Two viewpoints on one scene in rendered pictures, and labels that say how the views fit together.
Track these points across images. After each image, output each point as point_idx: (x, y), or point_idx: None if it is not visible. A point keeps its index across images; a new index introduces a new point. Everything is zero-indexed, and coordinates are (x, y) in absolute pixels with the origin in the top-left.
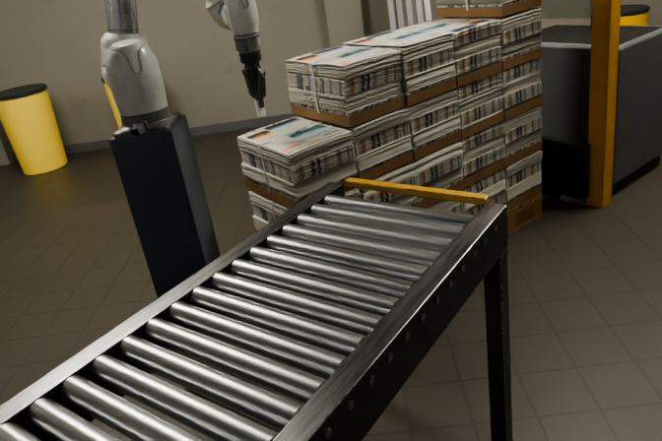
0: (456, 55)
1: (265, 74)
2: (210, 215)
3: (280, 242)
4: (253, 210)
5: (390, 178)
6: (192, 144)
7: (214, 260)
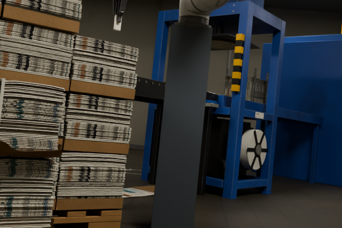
0: None
1: None
2: (163, 103)
3: None
4: (129, 122)
5: None
6: (169, 46)
7: (148, 78)
